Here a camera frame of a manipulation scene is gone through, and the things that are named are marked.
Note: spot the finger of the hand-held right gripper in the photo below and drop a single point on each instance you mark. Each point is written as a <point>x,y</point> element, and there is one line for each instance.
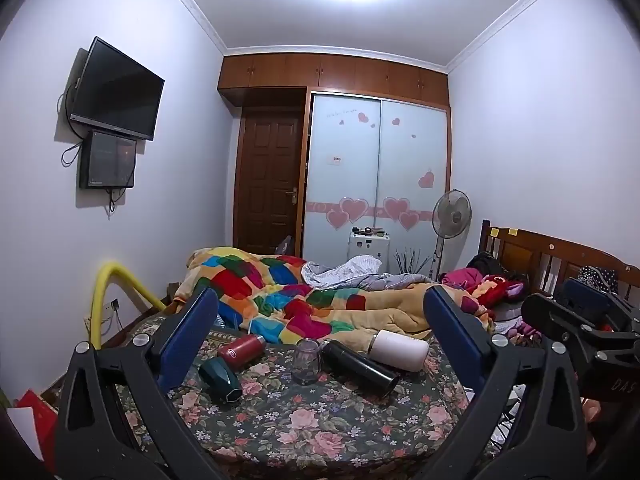
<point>587,294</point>
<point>555,312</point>

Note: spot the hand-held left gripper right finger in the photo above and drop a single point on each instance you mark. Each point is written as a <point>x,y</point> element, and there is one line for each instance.
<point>452,332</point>

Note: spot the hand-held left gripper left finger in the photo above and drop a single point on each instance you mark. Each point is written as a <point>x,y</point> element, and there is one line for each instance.
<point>187,337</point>

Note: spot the clear glass cup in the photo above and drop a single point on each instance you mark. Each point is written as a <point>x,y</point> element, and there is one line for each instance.
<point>306,362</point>

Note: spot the dark green cup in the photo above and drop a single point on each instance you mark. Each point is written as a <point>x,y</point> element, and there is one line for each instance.
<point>220,379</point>

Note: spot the black polka dot bag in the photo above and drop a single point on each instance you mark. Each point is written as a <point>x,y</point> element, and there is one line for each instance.
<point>597,276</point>

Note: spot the pink clothing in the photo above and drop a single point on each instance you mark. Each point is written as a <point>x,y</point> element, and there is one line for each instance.
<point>460,277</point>

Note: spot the white thermos bottle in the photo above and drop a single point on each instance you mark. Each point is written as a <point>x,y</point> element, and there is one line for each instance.
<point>400,351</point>

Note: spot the red thermos bottle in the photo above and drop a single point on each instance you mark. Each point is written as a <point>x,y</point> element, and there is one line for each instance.
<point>242,349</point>

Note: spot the red plush toy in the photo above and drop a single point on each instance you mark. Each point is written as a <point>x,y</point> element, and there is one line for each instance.
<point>495,292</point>

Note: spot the wooden bed headboard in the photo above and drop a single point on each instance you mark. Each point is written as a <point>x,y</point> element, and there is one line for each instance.
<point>535,252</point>

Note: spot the dried branches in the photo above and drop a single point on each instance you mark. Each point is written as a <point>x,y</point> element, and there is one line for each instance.
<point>410,262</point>

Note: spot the yellow foam tube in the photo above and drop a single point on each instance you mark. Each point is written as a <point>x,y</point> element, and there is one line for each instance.
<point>115,275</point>

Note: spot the colourful patchwork blanket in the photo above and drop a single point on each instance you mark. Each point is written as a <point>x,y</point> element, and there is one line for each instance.
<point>280,300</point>

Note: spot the black thermos bottle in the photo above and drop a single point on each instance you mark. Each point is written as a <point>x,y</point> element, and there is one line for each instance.
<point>357,367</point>

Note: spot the small white cabinet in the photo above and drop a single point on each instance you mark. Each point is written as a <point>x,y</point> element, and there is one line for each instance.
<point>369,252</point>

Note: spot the standing fan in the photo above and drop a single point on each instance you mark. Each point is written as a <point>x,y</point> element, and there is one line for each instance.
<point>452,215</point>

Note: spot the grey striped cloth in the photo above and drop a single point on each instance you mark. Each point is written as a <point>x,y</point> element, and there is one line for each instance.
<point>350,272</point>

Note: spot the floral bed sheet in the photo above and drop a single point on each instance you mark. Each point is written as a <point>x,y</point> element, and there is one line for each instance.
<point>310,425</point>

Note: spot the red paper bag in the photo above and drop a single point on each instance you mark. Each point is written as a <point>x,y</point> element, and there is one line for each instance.
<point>37,415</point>

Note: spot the brown wooden door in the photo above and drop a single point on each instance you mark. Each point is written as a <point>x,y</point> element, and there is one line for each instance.
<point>267,185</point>

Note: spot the sliding wardrobe with heart stickers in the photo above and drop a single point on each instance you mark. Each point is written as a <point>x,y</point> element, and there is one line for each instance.
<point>360,160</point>

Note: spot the wooden overhead cabinets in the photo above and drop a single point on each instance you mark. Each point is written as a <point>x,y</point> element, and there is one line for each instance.
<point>330,75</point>

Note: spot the wall socket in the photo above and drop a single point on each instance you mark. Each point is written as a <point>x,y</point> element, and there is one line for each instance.
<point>111,304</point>

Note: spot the small black wall monitor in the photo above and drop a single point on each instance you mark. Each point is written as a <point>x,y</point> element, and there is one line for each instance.
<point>107,160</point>

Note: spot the wall-mounted black television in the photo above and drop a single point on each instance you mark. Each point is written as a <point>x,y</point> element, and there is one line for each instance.
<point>117,92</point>

